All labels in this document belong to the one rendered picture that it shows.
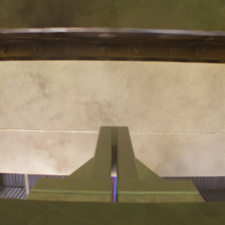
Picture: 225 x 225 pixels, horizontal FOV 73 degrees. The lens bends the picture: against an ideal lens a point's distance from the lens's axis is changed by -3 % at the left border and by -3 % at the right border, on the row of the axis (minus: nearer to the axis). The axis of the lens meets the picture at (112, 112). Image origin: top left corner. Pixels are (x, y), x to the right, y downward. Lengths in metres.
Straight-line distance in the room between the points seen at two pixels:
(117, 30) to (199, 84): 0.14
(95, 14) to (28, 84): 0.14
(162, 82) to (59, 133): 0.18
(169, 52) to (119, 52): 0.10
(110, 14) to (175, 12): 0.09
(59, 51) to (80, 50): 0.04
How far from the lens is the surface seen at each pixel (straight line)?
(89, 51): 0.31
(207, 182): 14.29
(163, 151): 0.28
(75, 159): 0.28
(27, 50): 0.35
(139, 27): 0.25
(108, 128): 0.15
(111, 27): 0.25
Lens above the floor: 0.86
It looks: 7 degrees up
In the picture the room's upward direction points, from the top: 179 degrees counter-clockwise
